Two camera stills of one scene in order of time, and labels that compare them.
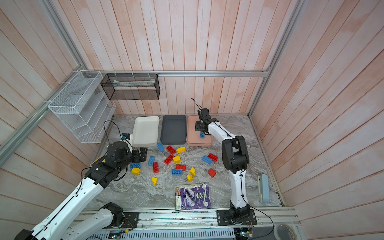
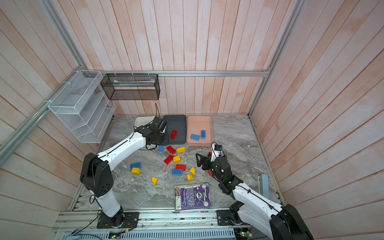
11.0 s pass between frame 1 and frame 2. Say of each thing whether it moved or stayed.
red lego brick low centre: stayed
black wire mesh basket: stayed
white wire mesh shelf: stayed
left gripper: moved
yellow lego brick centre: stayed
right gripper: moved
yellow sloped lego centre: stayed
